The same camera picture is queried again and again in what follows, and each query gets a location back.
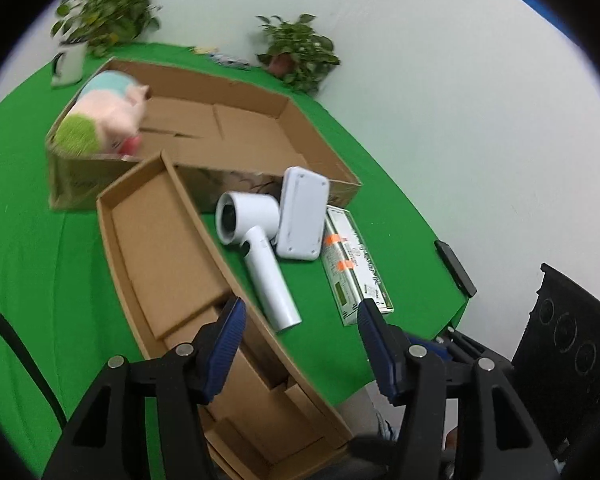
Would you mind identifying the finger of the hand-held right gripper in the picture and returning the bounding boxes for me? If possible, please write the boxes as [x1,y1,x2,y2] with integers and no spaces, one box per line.
[432,327,513,366]

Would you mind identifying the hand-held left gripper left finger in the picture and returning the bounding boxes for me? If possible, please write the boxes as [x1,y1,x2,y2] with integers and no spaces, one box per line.
[41,296,248,480]

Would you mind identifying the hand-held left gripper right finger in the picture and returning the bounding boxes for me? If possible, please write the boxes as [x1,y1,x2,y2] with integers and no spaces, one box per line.
[356,298,561,480]

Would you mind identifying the green white medicine box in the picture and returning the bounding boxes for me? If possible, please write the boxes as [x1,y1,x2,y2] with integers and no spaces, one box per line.
[322,205,395,327]

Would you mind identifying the white hair dryer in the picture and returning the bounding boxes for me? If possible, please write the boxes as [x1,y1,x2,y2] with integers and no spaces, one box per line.
[215,191,302,333]

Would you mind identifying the large deep cardboard box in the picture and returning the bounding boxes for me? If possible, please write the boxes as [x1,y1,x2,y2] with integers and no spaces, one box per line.
[46,56,363,211]

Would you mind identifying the person's clothing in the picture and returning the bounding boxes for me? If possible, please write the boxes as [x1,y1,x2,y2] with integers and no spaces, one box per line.
[337,385,406,443]

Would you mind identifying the black rectangular device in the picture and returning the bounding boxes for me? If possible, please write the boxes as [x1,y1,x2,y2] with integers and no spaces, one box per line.
[434,240,477,297]

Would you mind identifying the shallow cardboard tray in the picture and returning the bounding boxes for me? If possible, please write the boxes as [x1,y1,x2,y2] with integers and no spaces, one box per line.
[96,150,353,480]

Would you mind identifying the white rectangular device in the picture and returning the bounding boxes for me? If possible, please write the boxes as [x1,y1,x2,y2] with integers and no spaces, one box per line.
[275,166,330,261]

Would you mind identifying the green tablecloth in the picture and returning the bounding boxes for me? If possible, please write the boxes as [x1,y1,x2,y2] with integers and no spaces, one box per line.
[0,42,468,480]

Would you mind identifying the pink plush toy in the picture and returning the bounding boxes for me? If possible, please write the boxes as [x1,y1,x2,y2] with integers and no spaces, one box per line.
[55,71,151,157]

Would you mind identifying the blue white small packets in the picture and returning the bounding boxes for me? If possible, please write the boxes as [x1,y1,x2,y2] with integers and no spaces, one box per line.
[211,52,253,70]

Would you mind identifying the potted plant in terracotta pot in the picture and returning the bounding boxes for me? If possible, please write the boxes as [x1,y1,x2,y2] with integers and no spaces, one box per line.
[256,12,341,95]

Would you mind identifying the leafy potted plant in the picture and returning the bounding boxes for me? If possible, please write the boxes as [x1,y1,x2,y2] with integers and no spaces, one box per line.
[50,0,162,58]

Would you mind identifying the black cable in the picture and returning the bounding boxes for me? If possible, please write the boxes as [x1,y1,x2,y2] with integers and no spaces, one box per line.
[0,292,68,428]

